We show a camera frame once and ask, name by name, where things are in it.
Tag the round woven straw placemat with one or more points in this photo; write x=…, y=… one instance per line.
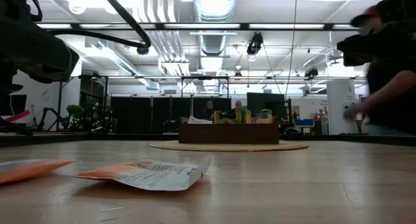
x=227, y=147

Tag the person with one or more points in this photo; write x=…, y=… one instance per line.
x=209, y=111
x=238, y=105
x=390, y=97

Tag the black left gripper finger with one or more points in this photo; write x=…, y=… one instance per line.
x=9, y=100

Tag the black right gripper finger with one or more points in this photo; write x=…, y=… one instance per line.
x=356, y=50

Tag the black partition panel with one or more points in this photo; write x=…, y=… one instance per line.
x=146, y=115

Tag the person's hand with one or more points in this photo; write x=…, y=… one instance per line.
x=351, y=113

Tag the green leafy plant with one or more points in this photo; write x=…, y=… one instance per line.
x=75, y=110

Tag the white LED light strip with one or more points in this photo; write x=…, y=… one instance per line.
x=53, y=26
x=286, y=26
x=203, y=26
x=117, y=26

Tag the blue storage bin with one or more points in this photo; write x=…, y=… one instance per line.
x=304, y=122

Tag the silver ventilation duct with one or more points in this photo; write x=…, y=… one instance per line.
x=213, y=19

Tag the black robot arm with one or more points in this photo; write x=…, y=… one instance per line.
x=48, y=118

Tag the red cap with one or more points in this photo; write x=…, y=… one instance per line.
x=370, y=12

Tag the brown wooden compartment box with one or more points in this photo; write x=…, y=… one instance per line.
x=227, y=134

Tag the black computer monitor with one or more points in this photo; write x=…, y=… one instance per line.
x=265, y=104

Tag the black hanging camera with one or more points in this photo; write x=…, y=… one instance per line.
x=255, y=43
x=311, y=72

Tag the black metal truss frame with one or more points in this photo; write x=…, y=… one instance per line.
x=204, y=78

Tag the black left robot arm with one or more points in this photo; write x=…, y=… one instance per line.
x=13, y=6

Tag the orange peach tea bag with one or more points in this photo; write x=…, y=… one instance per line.
x=262, y=118

